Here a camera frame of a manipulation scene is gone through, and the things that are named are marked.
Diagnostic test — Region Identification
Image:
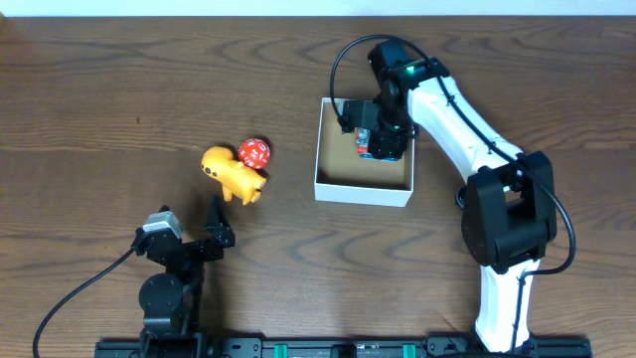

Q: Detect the orange toy dog figure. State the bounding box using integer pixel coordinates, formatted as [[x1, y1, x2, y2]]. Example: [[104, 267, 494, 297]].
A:
[[201, 146, 266, 206]]

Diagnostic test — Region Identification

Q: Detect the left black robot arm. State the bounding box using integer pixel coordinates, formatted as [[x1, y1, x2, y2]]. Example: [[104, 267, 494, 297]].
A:
[[131, 196, 236, 336]]

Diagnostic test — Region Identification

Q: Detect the white cardboard box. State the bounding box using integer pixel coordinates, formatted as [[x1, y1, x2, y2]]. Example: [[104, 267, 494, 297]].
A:
[[314, 97, 415, 207]]

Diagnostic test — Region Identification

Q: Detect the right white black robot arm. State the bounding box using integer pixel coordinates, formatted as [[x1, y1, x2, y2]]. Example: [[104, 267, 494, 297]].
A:
[[339, 35, 562, 354]]

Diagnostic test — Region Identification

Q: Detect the left black cable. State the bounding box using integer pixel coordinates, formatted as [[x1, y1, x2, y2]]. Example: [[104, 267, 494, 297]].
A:
[[32, 247, 138, 358]]

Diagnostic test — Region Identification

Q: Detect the right black cable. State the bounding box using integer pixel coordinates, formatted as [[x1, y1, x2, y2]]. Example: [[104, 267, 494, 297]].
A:
[[329, 33, 577, 277]]

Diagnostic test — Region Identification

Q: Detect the red and grey toy truck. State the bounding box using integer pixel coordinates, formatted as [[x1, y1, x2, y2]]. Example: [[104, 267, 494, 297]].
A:
[[355, 128, 400, 162]]

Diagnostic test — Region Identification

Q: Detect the black round wheel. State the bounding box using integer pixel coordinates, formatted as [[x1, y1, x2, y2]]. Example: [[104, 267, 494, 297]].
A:
[[455, 186, 466, 210]]

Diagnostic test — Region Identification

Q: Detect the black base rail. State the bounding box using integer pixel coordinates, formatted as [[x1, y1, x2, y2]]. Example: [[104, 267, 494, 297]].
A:
[[94, 335, 593, 358]]

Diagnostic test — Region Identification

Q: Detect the red polyhedral letter ball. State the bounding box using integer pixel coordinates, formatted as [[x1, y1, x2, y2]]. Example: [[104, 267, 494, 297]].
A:
[[238, 138, 271, 170]]

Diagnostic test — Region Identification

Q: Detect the black cable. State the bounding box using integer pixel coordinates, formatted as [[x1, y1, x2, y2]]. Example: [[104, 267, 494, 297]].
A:
[[32, 247, 138, 358], [329, 33, 577, 277]]

